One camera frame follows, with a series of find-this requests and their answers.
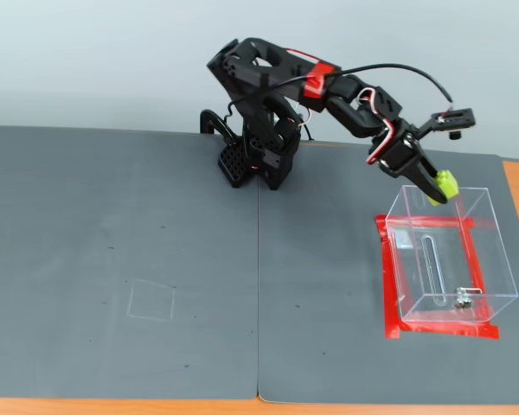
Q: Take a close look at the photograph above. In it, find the green lego block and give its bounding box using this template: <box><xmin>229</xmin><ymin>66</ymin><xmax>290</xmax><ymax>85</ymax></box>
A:
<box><xmin>426</xmin><ymin>169</ymin><xmax>460</xmax><ymax>208</ymax></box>

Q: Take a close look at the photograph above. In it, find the transparent acrylic box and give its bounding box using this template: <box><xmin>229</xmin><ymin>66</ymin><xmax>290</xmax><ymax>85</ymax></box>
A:
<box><xmin>384</xmin><ymin>183</ymin><xmax>519</xmax><ymax>324</ymax></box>

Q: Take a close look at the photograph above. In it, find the black table clamp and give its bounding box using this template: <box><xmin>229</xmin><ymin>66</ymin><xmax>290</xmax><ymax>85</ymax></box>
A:
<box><xmin>198</xmin><ymin>109</ymin><xmax>240</xmax><ymax>150</ymax></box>

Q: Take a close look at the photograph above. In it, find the red tape frame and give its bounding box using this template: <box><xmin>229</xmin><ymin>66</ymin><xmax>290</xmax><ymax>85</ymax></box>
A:
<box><xmin>375</xmin><ymin>214</ymin><xmax>502</xmax><ymax>341</ymax></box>

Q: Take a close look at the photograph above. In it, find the black power cable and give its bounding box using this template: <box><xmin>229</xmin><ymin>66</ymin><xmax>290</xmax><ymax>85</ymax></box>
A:
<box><xmin>299</xmin><ymin>112</ymin><xmax>316</xmax><ymax>143</ymax></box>

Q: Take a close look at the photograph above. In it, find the gray mat with chalk square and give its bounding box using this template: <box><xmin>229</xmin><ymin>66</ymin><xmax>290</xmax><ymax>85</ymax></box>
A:
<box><xmin>0</xmin><ymin>124</ymin><xmax>260</xmax><ymax>399</ymax></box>

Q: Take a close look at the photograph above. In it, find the black camera cable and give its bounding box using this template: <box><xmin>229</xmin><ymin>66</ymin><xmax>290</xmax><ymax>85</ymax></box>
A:
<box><xmin>224</xmin><ymin>63</ymin><xmax>455</xmax><ymax>126</ymax></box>

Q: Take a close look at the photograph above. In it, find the plain gray mat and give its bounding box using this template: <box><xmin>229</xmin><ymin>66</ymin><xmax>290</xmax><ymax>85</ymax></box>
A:
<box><xmin>256</xmin><ymin>140</ymin><xmax>519</xmax><ymax>405</ymax></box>

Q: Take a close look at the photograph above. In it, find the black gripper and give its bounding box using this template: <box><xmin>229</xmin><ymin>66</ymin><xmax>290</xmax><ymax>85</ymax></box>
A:
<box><xmin>365</xmin><ymin>118</ymin><xmax>450</xmax><ymax>206</ymax></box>

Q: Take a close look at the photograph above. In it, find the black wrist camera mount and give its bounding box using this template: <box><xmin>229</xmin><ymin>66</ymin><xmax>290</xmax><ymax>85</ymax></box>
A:
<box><xmin>414</xmin><ymin>106</ymin><xmax>477</xmax><ymax>142</ymax></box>

